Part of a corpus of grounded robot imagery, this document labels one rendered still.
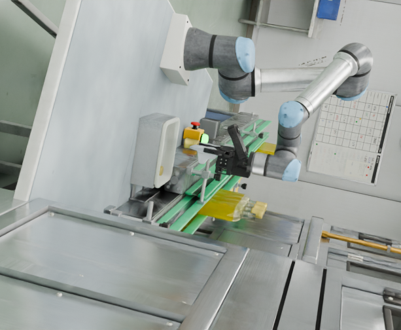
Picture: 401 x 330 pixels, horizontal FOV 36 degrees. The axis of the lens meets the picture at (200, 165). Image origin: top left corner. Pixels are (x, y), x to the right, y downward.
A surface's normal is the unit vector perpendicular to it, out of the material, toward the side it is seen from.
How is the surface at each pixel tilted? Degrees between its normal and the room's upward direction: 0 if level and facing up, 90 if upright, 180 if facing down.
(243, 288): 90
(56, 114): 0
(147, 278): 90
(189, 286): 90
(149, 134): 90
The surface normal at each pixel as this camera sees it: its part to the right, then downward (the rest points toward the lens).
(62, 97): 0.96, 0.21
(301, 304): 0.16, -0.96
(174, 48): -0.17, -0.14
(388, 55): -0.24, 0.18
